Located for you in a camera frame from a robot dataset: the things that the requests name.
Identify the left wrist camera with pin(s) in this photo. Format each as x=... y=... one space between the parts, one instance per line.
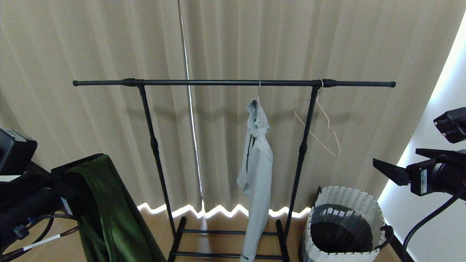
x=14 y=153

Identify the white laundry basket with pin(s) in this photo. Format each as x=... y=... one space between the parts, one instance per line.
x=342 y=196

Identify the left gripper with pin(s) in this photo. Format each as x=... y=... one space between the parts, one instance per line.
x=32 y=196

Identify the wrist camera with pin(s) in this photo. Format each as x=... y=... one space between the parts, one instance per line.
x=451 y=125
x=14 y=153

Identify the beige curtain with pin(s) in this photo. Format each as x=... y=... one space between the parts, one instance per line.
x=91 y=43

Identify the pink clothes hanger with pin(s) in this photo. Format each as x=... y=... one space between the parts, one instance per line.
x=318 y=140
x=259 y=91

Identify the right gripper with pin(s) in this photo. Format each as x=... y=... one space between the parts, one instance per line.
x=447 y=178

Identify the black clothes rack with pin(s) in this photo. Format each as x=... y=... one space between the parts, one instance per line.
x=218 y=82

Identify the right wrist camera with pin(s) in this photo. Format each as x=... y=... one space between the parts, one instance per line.
x=451 y=125

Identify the green garment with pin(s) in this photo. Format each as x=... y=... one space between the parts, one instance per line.
x=113 y=211

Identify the pale grey shorts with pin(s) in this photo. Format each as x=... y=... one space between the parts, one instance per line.
x=258 y=174

